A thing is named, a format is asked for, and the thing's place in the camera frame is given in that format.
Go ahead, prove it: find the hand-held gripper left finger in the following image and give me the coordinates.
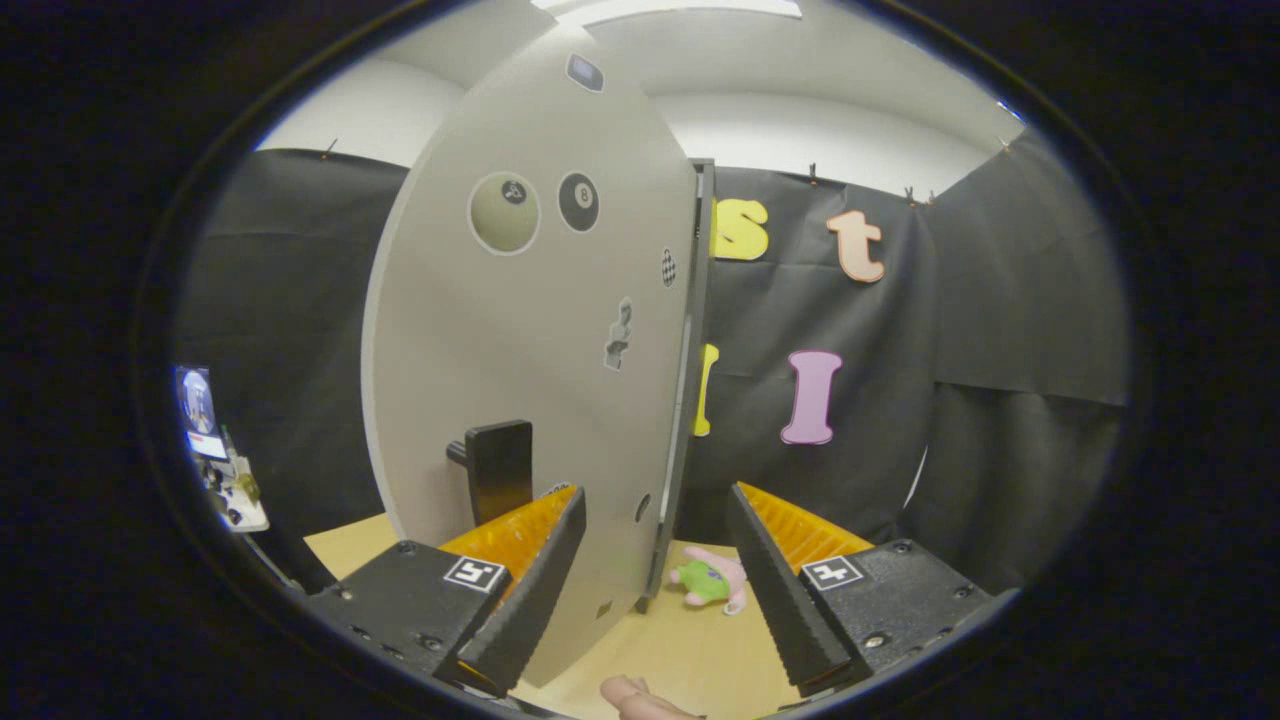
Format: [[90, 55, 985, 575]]
[[305, 485, 589, 698]]

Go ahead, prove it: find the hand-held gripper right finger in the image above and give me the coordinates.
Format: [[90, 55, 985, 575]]
[[725, 482, 996, 698]]

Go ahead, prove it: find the black cabinet door handle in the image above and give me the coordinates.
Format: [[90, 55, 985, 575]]
[[446, 420, 535, 526]]

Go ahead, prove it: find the light grey shoe cabinet door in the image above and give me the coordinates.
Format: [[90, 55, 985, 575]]
[[360, 25, 701, 689]]

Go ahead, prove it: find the grey shoe cabinet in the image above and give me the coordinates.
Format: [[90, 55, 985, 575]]
[[636, 158, 717, 613]]

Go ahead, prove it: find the green pink plush toy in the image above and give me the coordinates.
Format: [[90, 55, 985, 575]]
[[669, 546, 748, 615]]

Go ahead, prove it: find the black backdrop cloth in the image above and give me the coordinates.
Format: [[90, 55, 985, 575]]
[[175, 125, 1131, 596]]

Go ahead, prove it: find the blue white board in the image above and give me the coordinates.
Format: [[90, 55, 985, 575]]
[[175, 365, 229, 461]]

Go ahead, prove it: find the large ceiling light panel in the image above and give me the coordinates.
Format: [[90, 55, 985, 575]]
[[530, 0, 803, 26]]

